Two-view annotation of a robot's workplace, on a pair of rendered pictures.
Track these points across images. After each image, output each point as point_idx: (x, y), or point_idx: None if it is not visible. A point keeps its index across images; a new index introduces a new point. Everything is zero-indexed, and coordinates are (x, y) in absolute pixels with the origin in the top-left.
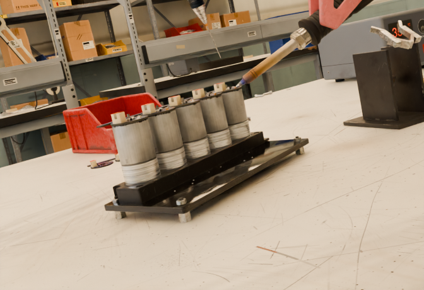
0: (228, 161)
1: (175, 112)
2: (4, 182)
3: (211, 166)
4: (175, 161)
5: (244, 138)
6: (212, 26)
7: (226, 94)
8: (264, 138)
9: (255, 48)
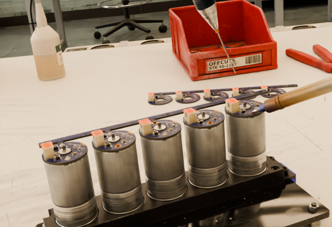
0: (204, 208)
1: (128, 150)
2: (84, 82)
3: (175, 212)
4: (118, 206)
5: (249, 175)
6: None
7: (234, 119)
8: (283, 177)
9: None
